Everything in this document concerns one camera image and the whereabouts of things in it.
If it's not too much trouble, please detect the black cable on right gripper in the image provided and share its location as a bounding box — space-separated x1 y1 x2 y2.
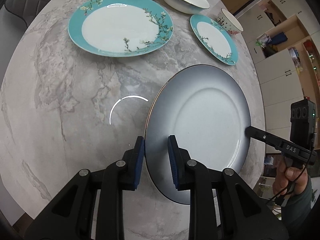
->
265 133 316 207

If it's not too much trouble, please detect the white and wood wall cabinet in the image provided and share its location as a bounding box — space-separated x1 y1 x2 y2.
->
238 0 319 139

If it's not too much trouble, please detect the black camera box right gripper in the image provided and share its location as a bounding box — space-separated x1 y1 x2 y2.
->
290 98 316 146

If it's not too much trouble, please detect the grey gradient large plate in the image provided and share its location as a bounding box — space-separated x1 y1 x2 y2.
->
145 64 251 204

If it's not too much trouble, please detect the small patterned rice bowl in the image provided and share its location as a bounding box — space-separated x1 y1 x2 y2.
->
217 8 244 35

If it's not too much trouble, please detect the large teal floral plate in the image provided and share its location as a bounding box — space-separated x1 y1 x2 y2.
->
68 0 174 57

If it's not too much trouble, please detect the person's right hand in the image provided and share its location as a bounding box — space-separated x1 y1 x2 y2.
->
272 158 309 195

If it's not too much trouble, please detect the grey-green right sleeve forearm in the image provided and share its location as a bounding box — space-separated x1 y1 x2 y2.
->
281 175 312 228

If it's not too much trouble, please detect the small teal floral plate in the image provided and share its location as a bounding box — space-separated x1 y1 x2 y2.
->
190 14 238 66

